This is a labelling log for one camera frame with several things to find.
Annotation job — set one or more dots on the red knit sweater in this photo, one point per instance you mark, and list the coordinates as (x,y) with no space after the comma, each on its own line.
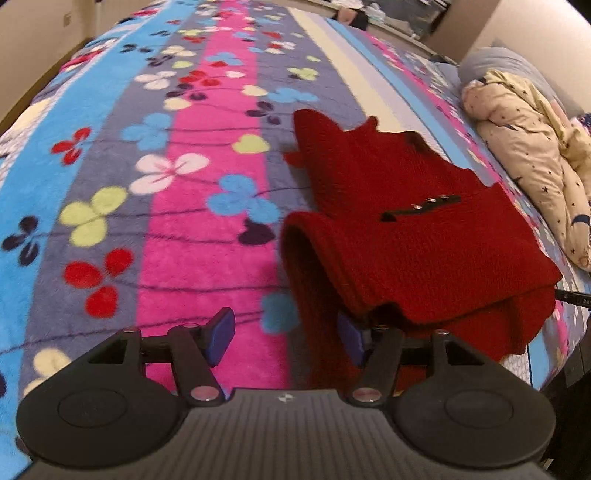
(392,161)

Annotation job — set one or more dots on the dark blue striped cloth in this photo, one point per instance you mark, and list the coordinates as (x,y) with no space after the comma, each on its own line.
(584,121)

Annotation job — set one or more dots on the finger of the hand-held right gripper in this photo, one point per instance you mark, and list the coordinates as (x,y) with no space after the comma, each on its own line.
(422,206)

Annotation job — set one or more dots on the beige star-print garment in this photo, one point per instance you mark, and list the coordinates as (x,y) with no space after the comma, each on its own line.
(521,138)

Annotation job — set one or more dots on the floral striped fleece blanket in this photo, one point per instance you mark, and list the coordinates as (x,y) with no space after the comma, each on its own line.
(184,221)

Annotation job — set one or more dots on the dark bed frame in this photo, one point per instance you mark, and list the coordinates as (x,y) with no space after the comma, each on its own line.
(570,392)

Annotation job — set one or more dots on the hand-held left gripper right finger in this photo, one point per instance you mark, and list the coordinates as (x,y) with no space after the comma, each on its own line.
(350,339)

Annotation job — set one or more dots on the grey pillow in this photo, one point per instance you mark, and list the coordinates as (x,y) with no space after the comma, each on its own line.
(508,59)

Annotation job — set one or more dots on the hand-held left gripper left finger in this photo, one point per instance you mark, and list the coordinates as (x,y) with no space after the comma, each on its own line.
(219,334)

